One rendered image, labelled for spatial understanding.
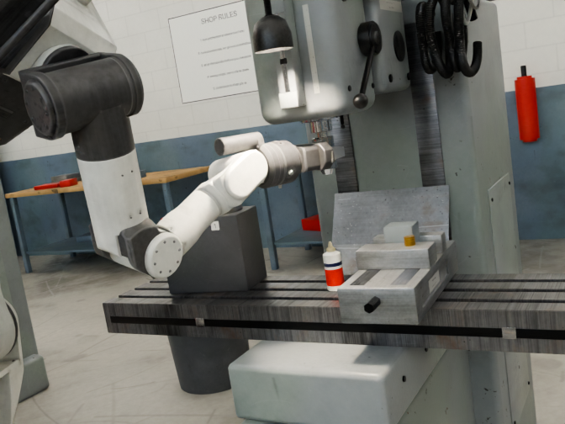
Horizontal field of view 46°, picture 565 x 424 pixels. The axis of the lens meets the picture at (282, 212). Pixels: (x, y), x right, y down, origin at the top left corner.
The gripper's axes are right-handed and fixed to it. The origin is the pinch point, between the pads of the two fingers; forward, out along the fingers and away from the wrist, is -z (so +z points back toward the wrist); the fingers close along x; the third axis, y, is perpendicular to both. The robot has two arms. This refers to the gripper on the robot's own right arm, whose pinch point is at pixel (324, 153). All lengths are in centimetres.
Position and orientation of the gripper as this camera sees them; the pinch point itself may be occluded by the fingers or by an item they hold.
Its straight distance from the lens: 142.3
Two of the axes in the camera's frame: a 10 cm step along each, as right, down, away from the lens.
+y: 1.4, 9.8, 1.5
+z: -7.6, 2.0, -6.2
